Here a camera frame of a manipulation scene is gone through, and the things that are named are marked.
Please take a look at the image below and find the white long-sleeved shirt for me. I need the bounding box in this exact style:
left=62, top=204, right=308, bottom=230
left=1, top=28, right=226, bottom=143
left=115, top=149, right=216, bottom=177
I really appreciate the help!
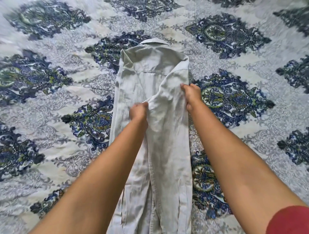
left=106, top=38, right=193, bottom=234

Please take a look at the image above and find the person's right hand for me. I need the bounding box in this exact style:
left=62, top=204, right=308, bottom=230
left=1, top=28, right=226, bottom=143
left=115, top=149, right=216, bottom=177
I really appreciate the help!
left=180, top=83, right=203, bottom=114

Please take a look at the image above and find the person's left hand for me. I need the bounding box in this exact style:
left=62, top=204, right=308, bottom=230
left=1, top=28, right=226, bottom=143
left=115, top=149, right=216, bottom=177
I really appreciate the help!
left=129, top=102, right=149, bottom=127

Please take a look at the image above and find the person's left forearm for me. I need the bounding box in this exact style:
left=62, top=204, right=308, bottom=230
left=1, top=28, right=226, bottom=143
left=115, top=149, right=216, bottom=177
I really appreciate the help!
left=29, top=118, right=149, bottom=234

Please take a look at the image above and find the person's right forearm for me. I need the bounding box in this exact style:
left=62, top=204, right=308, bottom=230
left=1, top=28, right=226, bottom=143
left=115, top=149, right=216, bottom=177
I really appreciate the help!
left=187, top=99, right=307, bottom=234

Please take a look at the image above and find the bed with blue patterned sheet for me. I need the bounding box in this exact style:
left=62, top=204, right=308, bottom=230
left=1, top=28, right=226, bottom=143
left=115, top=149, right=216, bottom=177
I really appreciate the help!
left=0, top=0, right=309, bottom=234

